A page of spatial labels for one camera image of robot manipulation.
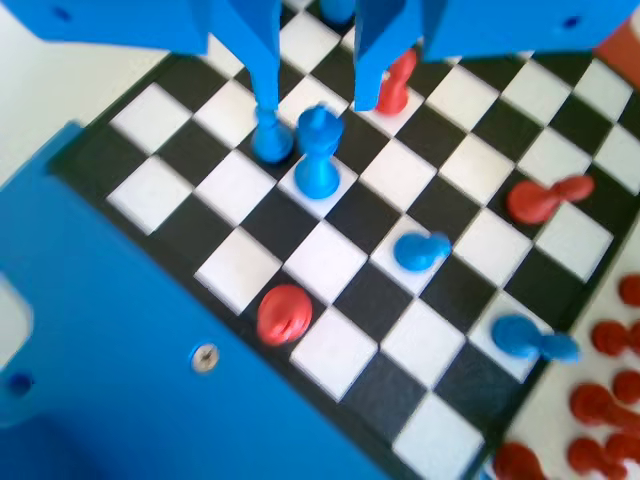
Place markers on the blue king piece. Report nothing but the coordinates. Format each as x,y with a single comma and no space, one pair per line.
317,160

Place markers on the red bishop front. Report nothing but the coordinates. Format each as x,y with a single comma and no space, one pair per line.
284,315

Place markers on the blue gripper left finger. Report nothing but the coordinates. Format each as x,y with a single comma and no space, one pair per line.
125,20

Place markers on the red chess pawn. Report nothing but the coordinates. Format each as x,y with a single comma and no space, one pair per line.
592,404
627,446
395,90
612,339
631,290
532,200
629,387

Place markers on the silver plate screw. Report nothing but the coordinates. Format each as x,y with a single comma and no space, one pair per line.
205,358

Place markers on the red chess rook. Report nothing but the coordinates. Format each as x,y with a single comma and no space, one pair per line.
517,462

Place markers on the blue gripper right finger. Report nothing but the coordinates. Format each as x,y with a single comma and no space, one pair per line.
500,25

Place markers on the blue board mounting plate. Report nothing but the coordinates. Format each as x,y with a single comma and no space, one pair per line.
125,300

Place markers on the black and white chessboard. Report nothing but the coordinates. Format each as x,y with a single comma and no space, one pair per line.
330,255

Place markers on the red board mounting plate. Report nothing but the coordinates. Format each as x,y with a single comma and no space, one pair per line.
622,47

